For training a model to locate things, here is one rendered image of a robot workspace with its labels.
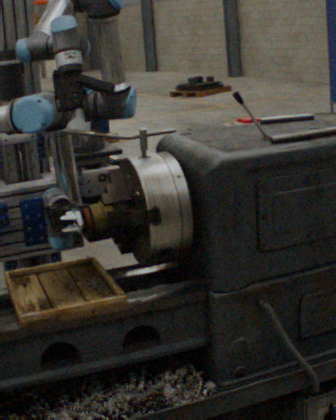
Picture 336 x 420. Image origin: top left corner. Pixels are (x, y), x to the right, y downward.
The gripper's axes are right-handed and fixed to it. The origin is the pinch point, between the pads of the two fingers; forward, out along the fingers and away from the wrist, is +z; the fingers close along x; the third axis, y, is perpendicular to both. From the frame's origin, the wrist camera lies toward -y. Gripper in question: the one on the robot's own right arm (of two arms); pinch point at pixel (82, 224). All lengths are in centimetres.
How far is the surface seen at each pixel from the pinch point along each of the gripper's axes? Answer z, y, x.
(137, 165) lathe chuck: 2.4, -16.8, 14.9
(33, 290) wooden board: -6.2, 16.1, -19.3
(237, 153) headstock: 16.6, -40.5, 17.3
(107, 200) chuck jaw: -4.4, -9.0, 4.5
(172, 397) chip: 19, -16, -51
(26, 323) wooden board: 14.7, 21.4, -19.7
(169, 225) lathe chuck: 12.3, -21.3, -0.5
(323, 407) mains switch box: 23, -65, -68
